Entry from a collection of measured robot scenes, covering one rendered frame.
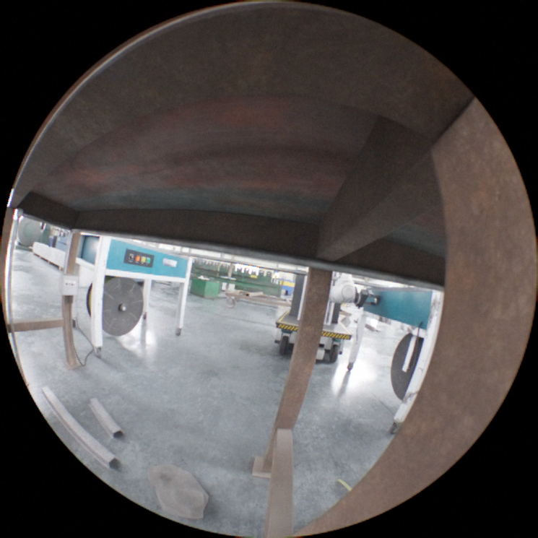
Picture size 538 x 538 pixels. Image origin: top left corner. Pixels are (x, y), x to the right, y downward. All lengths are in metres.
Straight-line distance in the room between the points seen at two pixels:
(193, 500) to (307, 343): 0.56
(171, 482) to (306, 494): 0.40
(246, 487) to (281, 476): 0.29
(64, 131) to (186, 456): 0.79
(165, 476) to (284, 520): 0.40
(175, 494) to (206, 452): 0.23
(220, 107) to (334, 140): 0.11
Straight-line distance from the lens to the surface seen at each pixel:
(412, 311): 1.00
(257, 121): 0.19
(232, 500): 0.69
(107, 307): 1.39
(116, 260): 1.17
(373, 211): 0.15
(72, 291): 1.03
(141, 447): 0.79
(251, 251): 0.37
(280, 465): 0.46
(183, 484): 0.68
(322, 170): 0.24
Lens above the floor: 0.65
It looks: 4 degrees up
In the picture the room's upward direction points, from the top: 10 degrees clockwise
